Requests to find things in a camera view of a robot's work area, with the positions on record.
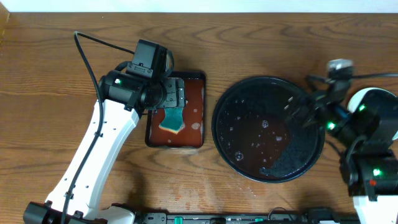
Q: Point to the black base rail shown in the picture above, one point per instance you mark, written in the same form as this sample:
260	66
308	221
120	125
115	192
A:
163	218

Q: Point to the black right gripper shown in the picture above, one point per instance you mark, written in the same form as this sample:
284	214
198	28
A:
318	99

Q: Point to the teal yellow sponge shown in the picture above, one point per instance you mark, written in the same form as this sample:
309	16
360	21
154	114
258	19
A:
173	120

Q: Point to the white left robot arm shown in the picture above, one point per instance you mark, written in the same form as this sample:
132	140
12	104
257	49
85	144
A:
77	196

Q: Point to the round black tray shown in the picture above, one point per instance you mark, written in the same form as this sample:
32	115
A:
254	136

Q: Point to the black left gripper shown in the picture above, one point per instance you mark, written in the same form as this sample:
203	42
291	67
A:
177	92

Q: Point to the rectangular black water tray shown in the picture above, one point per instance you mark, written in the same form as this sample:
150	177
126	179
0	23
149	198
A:
191	135

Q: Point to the white plate with long stain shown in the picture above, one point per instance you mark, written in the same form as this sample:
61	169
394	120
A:
360	98

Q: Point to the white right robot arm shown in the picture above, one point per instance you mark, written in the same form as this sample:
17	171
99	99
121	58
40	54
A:
368	165

